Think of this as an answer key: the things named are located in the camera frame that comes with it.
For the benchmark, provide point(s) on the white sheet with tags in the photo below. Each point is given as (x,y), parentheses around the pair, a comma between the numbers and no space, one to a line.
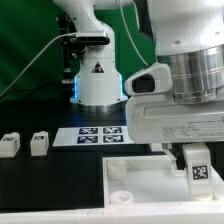
(81,136)

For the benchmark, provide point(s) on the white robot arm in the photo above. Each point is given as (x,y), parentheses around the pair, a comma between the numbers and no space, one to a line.
(187,77)

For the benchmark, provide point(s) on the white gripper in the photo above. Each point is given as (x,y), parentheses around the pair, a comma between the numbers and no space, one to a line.
(152,115)

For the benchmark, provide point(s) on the white square tabletop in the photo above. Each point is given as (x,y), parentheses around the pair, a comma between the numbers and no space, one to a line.
(148,180)

